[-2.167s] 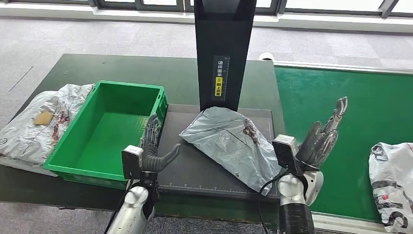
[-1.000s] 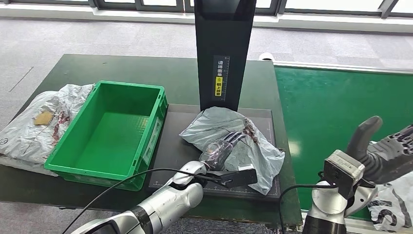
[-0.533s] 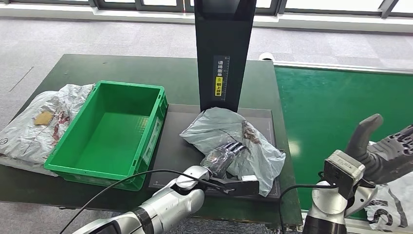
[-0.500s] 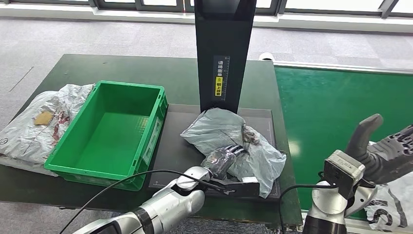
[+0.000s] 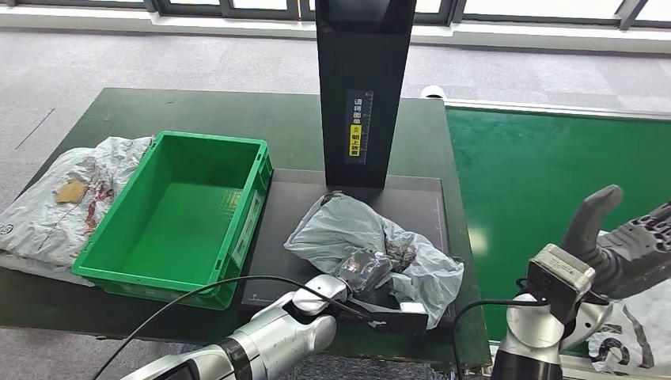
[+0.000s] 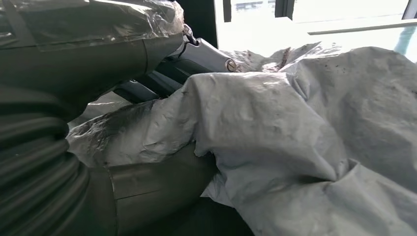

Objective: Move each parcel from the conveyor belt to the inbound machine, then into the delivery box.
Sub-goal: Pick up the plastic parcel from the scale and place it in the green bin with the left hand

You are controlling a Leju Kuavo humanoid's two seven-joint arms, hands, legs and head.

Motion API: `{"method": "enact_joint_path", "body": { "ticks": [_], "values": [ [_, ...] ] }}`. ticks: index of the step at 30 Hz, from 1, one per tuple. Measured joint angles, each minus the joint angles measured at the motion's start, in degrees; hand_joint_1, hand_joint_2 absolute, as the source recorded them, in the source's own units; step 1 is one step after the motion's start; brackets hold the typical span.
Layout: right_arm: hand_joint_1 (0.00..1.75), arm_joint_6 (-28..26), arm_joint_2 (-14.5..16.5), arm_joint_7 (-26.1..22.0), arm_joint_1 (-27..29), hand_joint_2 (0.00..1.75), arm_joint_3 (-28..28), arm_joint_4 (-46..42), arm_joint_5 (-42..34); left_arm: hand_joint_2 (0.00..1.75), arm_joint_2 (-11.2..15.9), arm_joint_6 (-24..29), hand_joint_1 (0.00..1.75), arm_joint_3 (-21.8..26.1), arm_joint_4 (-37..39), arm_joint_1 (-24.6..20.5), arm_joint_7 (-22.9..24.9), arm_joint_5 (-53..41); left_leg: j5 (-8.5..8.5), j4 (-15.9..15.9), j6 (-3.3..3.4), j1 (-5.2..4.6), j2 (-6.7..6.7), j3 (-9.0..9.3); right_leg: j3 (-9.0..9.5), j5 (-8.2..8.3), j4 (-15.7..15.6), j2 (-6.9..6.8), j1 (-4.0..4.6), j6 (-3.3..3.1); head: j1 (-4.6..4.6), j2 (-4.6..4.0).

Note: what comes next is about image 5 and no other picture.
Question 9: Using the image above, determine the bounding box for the grey parcel with black lettering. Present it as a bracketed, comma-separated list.
[586, 280, 671, 378]

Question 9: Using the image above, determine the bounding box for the grey parcel with brown patch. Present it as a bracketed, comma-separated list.
[0, 136, 154, 287]

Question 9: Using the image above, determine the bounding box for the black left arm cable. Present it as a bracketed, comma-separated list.
[91, 275, 370, 380]

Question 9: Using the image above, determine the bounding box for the green conveyor belt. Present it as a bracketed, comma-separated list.
[444, 104, 671, 358]

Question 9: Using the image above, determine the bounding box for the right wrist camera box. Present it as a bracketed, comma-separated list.
[525, 243, 597, 326]

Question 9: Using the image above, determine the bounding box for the black inbound scanner machine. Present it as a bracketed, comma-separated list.
[241, 0, 460, 326]

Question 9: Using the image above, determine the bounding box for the plain grey plastic parcel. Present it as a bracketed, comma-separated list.
[283, 191, 465, 330]

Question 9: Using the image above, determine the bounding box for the green plastic crate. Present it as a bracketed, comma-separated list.
[71, 131, 274, 311]

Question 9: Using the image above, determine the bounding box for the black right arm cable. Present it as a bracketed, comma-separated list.
[450, 298, 549, 380]

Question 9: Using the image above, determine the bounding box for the silver conveyor frame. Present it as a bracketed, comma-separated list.
[444, 97, 671, 380]

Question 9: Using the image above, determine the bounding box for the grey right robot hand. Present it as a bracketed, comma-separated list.
[559, 183, 671, 302]

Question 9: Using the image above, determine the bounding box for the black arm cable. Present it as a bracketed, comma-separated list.
[91, 275, 370, 380]
[450, 298, 549, 380]

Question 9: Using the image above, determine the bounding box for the dark green table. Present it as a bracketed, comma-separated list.
[0, 87, 493, 368]

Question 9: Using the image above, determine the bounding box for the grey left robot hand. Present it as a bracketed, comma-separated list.
[336, 249, 402, 311]

